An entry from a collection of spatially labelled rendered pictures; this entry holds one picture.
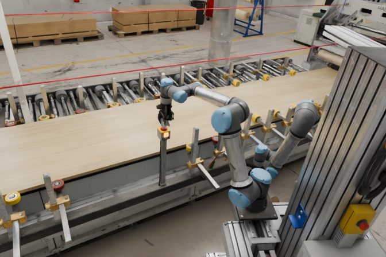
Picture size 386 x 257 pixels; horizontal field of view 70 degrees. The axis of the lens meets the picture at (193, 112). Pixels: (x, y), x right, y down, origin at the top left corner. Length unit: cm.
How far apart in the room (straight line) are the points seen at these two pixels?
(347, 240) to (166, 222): 182
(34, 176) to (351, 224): 185
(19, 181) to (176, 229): 142
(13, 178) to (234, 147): 147
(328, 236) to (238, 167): 49
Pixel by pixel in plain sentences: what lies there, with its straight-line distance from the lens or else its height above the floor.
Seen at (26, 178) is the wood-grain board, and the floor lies 90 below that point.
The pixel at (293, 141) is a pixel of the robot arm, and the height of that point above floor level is 139.
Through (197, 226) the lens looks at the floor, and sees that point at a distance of 287.
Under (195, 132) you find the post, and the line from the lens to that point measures 203.
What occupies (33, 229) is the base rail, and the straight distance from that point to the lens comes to 214.
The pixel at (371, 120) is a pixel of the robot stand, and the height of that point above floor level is 186.
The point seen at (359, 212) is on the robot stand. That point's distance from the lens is 131.
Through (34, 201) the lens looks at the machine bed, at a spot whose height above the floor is 73.
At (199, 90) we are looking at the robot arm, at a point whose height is 157.
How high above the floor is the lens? 230
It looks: 31 degrees down
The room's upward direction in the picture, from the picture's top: 5 degrees clockwise
